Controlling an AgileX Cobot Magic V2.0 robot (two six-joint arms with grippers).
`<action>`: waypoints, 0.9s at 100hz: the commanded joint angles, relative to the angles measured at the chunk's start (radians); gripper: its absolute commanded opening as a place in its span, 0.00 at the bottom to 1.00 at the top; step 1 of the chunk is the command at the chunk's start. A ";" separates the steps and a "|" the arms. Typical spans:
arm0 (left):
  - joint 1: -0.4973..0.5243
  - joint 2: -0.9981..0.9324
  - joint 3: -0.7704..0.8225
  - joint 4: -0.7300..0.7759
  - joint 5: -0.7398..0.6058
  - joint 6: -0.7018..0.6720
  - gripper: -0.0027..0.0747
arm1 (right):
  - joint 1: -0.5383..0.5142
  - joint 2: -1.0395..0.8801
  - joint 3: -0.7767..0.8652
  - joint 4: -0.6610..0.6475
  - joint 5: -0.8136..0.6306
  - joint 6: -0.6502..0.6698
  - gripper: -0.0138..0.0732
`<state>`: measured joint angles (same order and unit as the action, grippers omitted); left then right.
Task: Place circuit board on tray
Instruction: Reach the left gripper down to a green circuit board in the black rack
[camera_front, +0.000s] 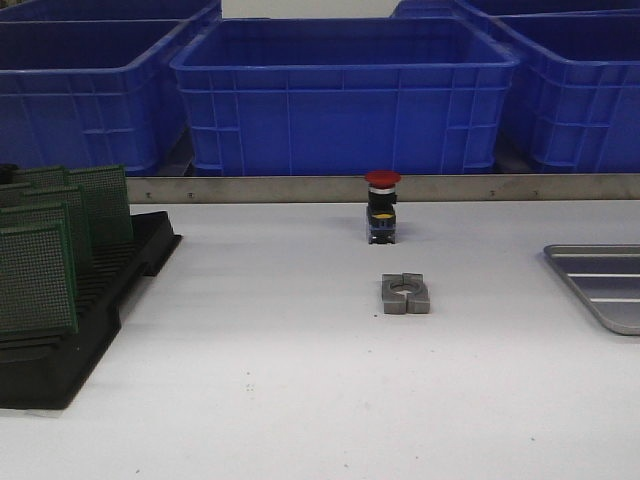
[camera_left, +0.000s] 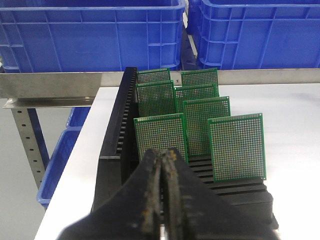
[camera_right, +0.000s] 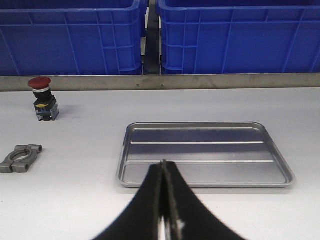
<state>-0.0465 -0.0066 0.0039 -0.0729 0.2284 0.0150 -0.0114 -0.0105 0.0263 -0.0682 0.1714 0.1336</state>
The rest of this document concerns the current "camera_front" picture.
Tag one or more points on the blue plastic crate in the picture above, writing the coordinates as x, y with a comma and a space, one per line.
307, 97
91, 93
573, 105

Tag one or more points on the grey metal pipe clamp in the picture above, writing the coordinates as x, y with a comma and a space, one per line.
405, 293

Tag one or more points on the red emergency stop button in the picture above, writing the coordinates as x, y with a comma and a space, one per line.
381, 216

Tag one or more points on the far right blue crate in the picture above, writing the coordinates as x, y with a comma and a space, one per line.
486, 8

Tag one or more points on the left blue plastic crate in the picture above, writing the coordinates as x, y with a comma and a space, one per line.
91, 93

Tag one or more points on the silver metal tray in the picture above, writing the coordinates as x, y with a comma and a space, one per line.
605, 277

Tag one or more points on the far left blue crate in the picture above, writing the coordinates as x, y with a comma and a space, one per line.
111, 10

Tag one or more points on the right blue plastic crate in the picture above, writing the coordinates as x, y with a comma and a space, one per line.
573, 105

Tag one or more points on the centre blue plastic crate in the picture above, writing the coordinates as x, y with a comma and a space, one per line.
307, 97

